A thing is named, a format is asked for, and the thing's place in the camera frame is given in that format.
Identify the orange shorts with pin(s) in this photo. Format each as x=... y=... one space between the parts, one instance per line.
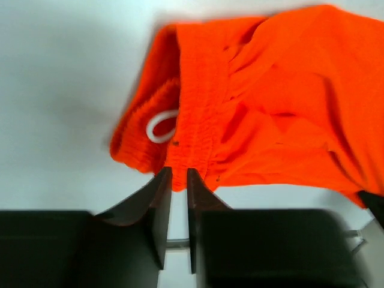
x=294 y=98

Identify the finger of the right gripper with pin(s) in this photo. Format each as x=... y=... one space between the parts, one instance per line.
x=375 y=204

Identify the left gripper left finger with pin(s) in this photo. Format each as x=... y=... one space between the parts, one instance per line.
x=123 y=246

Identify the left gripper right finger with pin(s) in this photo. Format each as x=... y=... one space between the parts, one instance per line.
x=265 y=247

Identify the aluminium table rail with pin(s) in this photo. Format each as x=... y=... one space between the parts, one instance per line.
x=178 y=244

